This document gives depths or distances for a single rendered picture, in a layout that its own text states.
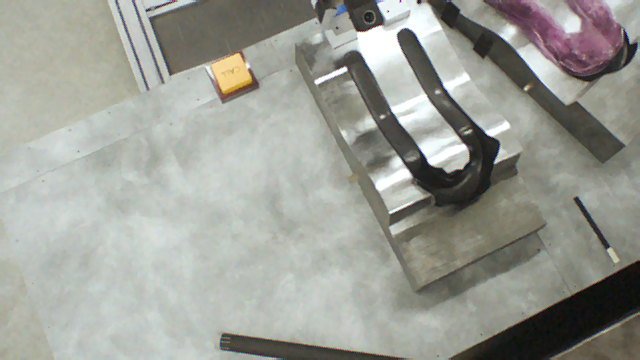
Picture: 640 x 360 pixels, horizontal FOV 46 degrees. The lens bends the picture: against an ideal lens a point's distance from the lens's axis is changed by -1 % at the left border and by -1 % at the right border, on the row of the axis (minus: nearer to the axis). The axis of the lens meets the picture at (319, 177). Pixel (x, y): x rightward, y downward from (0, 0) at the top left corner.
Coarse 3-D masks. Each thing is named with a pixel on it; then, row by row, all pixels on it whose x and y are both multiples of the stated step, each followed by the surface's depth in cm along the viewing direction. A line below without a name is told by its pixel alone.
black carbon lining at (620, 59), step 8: (624, 32) 144; (624, 40) 144; (624, 48) 144; (632, 48) 141; (616, 56) 143; (624, 56) 143; (632, 56) 140; (616, 64) 143; (624, 64) 143; (600, 72) 142; (608, 72) 142; (584, 80) 142; (592, 80) 142
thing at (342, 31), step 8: (344, 8) 138; (336, 16) 136; (344, 16) 136; (336, 24) 136; (344, 24) 136; (352, 24) 136; (328, 32) 138; (336, 32) 135; (344, 32) 136; (352, 32) 137; (328, 40) 140; (336, 40) 137; (344, 40) 139; (352, 40) 141
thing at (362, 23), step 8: (344, 0) 122; (352, 0) 121; (360, 0) 122; (368, 0) 122; (352, 8) 121; (360, 8) 122; (368, 8) 122; (376, 8) 122; (352, 16) 122; (360, 16) 122; (368, 16) 122; (376, 16) 122; (360, 24) 122; (368, 24) 122; (376, 24) 123; (360, 32) 124
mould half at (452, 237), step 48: (336, 48) 140; (384, 48) 140; (432, 48) 141; (336, 96) 138; (480, 96) 137; (384, 144) 134; (432, 144) 132; (384, 192) 128; (528, 192) 136; (432, 240) 134; (480, 240) 134
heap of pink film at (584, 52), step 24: (504, 0) 144; (528, 0) 143; (576, 0) 141; (600, 0) 143; (528, 24) 139; (552, 24) 140; (600, 24) 141; (552, 48) 140; (576, 48) 141; (600, 48) 141; (576, 72) 141
